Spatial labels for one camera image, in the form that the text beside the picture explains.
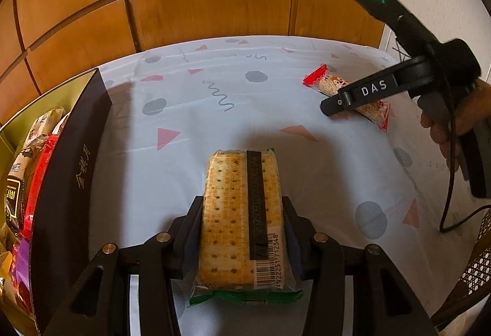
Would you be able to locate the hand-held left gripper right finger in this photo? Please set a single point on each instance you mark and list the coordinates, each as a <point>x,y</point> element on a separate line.
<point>297,244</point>

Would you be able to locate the cracker packet with green ends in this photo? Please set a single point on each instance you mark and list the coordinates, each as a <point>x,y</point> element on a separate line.
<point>230,213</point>

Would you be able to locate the brown snack packet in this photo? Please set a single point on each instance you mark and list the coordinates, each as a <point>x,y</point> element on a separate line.
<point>44,123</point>

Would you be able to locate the dark gold-label snack packet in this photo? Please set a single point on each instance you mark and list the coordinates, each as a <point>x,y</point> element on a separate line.
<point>15,198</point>

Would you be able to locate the cartoon rice bar packet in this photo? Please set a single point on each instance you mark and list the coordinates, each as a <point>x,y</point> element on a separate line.
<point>330,84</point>

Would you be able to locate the plain red snack packet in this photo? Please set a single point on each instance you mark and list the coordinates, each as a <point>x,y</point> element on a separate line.
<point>38,171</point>

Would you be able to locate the purple snack packet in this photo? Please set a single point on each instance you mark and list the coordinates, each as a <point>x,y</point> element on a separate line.
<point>22,255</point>

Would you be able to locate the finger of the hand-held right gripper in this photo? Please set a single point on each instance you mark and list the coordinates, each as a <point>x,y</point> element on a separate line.
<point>368,91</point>

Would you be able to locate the person's right hand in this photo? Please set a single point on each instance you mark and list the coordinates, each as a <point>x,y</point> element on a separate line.
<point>437,132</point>

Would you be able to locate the white patterned tablecloth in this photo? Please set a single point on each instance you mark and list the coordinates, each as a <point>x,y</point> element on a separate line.
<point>230,106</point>

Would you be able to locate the yellow snack packet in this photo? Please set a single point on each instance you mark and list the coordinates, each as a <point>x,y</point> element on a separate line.
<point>4,267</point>

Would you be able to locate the dark box with gold inside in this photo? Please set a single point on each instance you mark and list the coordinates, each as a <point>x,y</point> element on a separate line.
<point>76,175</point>

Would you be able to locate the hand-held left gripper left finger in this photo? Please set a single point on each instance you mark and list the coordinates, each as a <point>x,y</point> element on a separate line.
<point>184,244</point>

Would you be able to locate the cane wicker chair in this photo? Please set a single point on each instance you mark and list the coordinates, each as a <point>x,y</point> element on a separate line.
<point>475,267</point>

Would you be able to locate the clear white snack packet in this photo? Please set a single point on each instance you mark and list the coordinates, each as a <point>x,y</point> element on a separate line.
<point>25,159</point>

